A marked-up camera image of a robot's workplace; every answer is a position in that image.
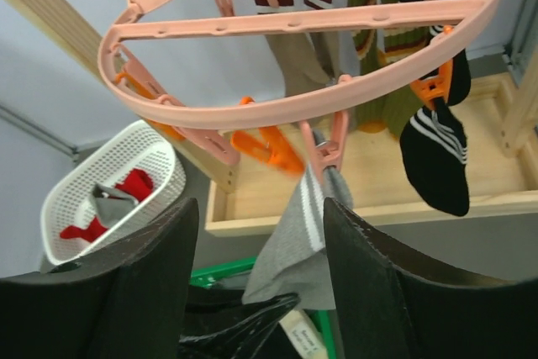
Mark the grey striped sock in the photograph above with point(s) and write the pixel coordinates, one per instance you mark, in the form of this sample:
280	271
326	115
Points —
111	204
294	260

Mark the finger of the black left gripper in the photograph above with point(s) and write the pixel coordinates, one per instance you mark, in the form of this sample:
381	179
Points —
228	328

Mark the red sock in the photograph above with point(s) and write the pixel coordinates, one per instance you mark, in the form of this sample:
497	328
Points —
89	234
137	184

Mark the olive green socks pair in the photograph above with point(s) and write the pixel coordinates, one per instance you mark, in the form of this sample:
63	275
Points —
376	49

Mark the white perforated plastic basket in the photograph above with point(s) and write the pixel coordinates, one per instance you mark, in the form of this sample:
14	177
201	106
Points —
138	146

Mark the orange clothes clip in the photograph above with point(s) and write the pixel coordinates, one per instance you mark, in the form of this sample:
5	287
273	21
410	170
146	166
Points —
274	150

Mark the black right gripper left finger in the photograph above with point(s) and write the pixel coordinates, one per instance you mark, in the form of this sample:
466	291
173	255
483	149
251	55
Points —
125	300

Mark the black socks with label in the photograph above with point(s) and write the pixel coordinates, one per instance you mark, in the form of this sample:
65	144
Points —
294	337

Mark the black striped sock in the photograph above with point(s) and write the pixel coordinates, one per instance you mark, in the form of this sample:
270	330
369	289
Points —
460	75
434	152

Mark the green plastic tray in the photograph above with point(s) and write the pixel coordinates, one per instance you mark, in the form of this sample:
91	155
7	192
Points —
208	276

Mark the pink clothes clip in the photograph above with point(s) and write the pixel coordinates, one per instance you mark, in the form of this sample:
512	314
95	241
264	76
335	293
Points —
326	153

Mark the beige sock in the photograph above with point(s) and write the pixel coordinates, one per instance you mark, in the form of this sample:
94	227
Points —
308	61

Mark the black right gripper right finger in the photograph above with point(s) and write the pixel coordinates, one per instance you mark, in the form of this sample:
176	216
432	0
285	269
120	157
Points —
393	301

